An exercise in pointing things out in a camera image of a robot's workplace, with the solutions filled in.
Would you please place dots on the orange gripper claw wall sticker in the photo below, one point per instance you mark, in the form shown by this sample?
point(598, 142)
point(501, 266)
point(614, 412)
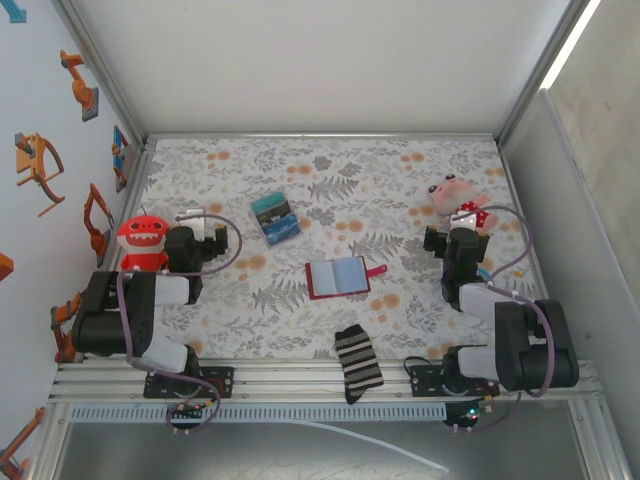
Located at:
point(30, 160)

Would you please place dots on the aluminium frame post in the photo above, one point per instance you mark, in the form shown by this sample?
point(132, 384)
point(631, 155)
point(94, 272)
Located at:
point(101, 70)
point(540, 70)

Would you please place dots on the white plastic tube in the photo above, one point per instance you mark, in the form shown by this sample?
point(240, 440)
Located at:
point(400, 450)

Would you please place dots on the teal blue fabric piece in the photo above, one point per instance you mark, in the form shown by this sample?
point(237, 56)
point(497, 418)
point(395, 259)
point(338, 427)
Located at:
point(485, 274)

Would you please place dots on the floral patterned table mat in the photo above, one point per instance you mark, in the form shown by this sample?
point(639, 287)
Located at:
point(350, 150)

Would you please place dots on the white light strip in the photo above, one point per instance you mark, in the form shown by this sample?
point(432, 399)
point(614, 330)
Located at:
point(577, 40)

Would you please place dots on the aluminium frame beam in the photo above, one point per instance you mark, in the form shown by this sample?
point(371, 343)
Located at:
point(300, 380)

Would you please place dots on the blue credit card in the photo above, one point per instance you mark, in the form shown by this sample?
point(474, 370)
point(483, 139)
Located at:
point(284, 234)

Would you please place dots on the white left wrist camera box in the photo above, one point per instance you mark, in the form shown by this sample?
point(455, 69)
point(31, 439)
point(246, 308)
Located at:
point(197, 227)

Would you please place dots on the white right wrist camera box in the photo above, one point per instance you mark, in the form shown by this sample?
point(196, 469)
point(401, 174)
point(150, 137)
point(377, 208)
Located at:
point(465, 222)

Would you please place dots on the pink frog plush toy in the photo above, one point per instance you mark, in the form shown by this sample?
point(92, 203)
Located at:
point(447, 192)

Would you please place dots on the red card holder wallet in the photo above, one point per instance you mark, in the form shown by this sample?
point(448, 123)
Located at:
point(345, 277)

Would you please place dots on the teal credit card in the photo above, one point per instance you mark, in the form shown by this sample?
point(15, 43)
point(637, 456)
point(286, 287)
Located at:
point(267, 202)

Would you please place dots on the orange block wall sticker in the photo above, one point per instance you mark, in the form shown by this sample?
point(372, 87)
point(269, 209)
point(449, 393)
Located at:
point(5, 267)

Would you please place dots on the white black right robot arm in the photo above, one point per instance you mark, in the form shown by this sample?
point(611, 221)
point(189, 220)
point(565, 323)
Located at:
point(530, 345)

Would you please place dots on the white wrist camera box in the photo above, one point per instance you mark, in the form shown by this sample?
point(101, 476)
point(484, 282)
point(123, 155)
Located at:
point(197, 227)
point(465, 222)

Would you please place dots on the aluminium frame leg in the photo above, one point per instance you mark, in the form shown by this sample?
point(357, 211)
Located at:
point(597, 440)
point(50, 440)

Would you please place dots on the blue orange machine wall sticker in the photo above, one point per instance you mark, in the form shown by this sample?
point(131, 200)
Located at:
point(120, 150)

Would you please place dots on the aluminium frame rail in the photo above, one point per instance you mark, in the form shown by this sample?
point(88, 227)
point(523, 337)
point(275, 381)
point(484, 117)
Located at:
point(506, 165)
point(141, 165)

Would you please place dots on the black beige striped sock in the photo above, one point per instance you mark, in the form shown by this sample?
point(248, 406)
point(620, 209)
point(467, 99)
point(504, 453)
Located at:
point(357, 360)

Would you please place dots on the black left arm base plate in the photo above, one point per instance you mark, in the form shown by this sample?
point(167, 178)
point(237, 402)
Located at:
point(225, 382)

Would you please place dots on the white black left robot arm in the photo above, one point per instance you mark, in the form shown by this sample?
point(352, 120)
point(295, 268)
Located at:
point(100, 320)

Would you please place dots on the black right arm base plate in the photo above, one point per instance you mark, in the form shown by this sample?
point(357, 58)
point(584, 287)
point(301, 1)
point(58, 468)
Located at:
point(420, 382)

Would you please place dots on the red shark plush toy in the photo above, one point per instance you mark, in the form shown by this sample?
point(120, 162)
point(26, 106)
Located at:
point(142, 240)

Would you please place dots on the black VIP credit card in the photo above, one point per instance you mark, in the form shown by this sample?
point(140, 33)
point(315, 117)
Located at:
point(274, 217)

